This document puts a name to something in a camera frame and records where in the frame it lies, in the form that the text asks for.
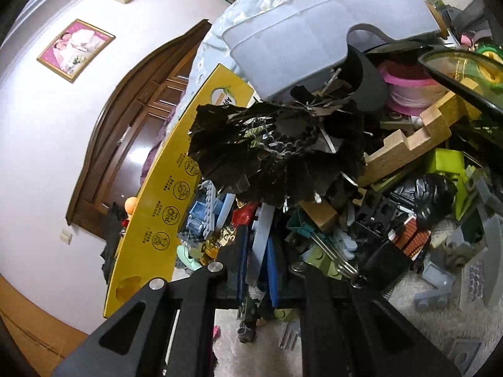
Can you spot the yellow cardboard box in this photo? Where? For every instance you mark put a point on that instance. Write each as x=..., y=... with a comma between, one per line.
x=169, y=188

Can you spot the pile of toy bricks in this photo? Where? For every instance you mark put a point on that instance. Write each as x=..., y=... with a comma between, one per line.
x=393, y=212

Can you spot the large grey plastic toy piece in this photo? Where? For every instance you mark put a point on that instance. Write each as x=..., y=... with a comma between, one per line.
x=314, y=27

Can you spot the purple cloth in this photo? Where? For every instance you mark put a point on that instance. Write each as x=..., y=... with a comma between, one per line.
x=151, y=163

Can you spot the orange toy ball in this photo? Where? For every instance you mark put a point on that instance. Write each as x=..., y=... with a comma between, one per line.
x=131, y=205

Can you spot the transparent green toy canopy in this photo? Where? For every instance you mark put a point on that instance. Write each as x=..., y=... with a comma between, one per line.
x=459, y=70

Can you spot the dark wooden headboard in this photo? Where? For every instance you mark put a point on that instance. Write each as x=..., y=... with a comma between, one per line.
x=125, y=125

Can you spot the white wall socket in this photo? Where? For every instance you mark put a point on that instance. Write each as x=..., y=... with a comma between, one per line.
x=66, y=237

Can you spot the pink round toy container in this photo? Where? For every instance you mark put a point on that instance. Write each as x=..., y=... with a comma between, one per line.
x=408, y=90

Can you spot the tan stepped toy piece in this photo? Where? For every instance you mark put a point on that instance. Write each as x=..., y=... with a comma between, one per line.
x=412, y=141

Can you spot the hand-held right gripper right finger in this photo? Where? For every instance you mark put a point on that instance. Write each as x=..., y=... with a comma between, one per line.
x=334, y=322

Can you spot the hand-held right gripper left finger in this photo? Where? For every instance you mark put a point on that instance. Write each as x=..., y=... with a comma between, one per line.
x=184, y=314

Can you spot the dark cloth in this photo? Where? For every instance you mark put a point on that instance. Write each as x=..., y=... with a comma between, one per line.
x=112, y=239

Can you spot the black fan-shaped toy piece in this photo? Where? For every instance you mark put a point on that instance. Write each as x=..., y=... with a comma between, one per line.
x=275, y=153

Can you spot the pale long toy piece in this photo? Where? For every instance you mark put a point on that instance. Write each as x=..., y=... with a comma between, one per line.
x=261, y=235

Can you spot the blue floral duvet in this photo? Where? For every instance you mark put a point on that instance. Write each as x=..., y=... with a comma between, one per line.
x=251, y=4

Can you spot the black knobbly toy tire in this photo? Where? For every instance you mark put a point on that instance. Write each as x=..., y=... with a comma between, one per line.
x=436, y=200

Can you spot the framed wedding photo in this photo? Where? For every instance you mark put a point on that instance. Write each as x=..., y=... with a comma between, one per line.
x=76, y=49

